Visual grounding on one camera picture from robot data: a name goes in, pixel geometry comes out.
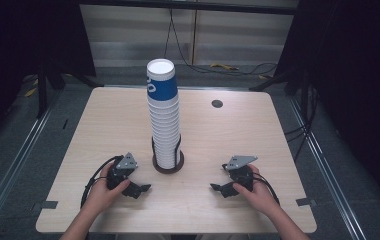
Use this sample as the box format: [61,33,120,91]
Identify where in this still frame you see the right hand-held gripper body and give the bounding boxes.
[222,155,259,193]

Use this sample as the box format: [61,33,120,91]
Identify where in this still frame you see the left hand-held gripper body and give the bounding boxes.
[106,152,139,191]

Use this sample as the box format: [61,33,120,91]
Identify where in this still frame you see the black cup holder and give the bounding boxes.
[151,134,185,175]

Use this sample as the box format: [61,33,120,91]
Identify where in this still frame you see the stack of paper cups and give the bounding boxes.
[146,58,181,170]

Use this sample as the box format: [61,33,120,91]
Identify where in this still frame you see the person's left hand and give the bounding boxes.
[83,163,131,214]

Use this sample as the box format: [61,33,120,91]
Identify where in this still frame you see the person's right hand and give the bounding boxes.
[232,164,281,216]

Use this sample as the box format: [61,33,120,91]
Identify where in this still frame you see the grey tape piece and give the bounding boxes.
[295,197,318,207]
[32,200,59,211]

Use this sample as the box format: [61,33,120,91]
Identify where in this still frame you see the black stand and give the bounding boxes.
[36,63,104,119]
[248,69,312,98]

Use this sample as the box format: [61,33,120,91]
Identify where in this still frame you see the black curtain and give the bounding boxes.
[274,0,380,214]
[0,0,97,148]

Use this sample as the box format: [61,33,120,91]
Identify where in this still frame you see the black overhead bar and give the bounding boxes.
[77,0,300,16]

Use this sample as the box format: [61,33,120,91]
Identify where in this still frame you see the right hand-held gripper cable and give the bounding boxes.
[252,171,281,205]

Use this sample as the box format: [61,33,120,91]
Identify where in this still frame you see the black floor cables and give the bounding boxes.
[284,86,320,162]

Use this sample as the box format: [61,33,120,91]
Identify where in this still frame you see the black hanging cable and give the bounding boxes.
[163,8,279,76]

